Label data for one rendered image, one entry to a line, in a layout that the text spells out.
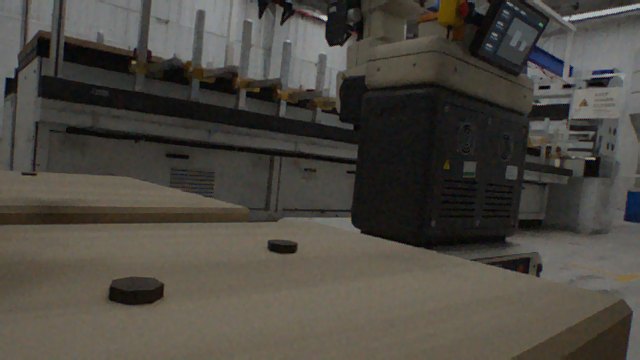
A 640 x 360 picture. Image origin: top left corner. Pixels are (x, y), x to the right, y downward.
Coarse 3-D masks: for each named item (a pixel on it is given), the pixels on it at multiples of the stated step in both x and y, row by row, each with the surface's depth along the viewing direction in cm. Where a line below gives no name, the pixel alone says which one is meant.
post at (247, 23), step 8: (248, 24) 217; (248, 32) 218; (248, 40) 218; (248, 48) 219; (240, 56) 220; (248, 56) 219; (240, 64) 219; (248, 64) 220; (240, 72) 219; (240, 88) 218; (240, 96) 219; (240, 104) 219
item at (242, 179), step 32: (32, 64) 193; (64, 64) 188; (96, 64) 195; (128, 64) 204; (32, 96) 188; (224, 96) 237; (256, 96) 250; (32, 128) 184; (64, 128) 190; (352, 128) 300; (32, 160) 184; (64, 160) 194; (96, 160) 203; (128, 160) 212; (160, 160) 222; (192, 160) 233; (224, 160) 245; (256, 160) 258; (288, 160) 273; (320, 160) 289; (352, 160) 303; (544, 160) 496; (192, 192) 235; (224, 192) 247; (256, 192) 260; (288, 192) 275; (320, 192) 292; (352, 192) 311; (544, 192) 507
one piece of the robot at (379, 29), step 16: (368, 0) 149; (384, 0) 144; (400, 0) 143; (416, 0) 147; (368, 16) 151; (384, 16) 147; (400, 16) 152; (368, 32) 151; (384, 32) 147; (400, 32) 152; (352, 48) 150; (368, 48) 145; (352, 64) 150; (336, 80) 156; (336, 96) 155
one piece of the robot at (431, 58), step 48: (384, 48) 118; (432, 48) 106; (384, 96) 117; (432, 96) 106; (480, 96) 120; (528, 96) 136; (384, 144) 116; (432, 144) 107; (480, 144) 121; (384, 192) 115; (432, 192) 109; (480, 192) 124; (432, 240) 113; (480, 240) 132
